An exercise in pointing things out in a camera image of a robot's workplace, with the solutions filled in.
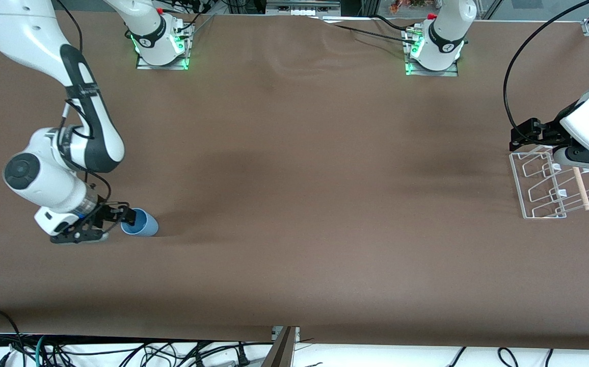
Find light blue plastic cup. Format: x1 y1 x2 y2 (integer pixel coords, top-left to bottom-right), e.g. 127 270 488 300
120 207 159 238

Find wooden rack rod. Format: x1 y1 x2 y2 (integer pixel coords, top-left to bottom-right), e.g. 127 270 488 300
572 167 589 212

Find brown table cover sheet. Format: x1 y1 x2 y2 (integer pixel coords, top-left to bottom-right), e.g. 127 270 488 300
0 10 589 351

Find white connector strip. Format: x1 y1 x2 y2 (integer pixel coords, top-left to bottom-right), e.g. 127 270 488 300
266 0 341 16

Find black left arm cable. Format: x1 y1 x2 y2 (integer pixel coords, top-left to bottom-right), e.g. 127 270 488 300
503 0 589 132

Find white wire cup rack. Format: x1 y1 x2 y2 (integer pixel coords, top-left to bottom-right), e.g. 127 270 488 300
509 145 589 220

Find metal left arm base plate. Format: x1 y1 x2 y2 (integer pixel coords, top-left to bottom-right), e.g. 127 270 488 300
405 28 459 77

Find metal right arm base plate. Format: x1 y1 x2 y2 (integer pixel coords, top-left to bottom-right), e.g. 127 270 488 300
136 23 191 71

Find short black table cable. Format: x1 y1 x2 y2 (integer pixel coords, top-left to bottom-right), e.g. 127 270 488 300
373 14 422 34

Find long black table cable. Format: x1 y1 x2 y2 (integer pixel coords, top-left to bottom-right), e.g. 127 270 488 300
307 15 418 45

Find metal table frame profile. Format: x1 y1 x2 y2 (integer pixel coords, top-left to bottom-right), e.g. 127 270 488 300
261 326 301 367

